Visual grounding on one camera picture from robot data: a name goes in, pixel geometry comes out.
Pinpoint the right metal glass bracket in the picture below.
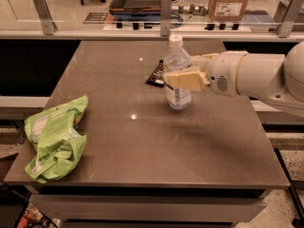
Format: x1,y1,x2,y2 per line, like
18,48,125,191
276,0,304,38

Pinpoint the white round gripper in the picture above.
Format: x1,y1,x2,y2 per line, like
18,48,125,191
163,51,248,97

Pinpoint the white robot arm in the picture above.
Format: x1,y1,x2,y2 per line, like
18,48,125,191
164,42,304,117

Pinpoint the middle metal glass bracket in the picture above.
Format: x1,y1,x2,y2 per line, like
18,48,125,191
161,0,172,37

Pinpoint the grey tray bin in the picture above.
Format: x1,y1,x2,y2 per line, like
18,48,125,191
109,0,161,13

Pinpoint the green crumpled snack bag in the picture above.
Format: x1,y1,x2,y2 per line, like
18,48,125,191
25,95,88,183

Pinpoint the brown cardboard box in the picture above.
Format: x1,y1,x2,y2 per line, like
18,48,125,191
208,0,248,21

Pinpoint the black snack packet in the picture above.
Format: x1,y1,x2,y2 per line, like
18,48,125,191
145,60,166,87

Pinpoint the clear blue plastic bottle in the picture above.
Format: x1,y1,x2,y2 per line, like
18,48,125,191
163,35,192,110

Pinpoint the metal glass bracket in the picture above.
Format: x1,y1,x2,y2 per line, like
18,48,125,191
32,0,57,35
276,0,304,38
161,0,172,37

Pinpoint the left metal glass bracket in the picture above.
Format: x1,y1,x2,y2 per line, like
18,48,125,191
32,0,57,35

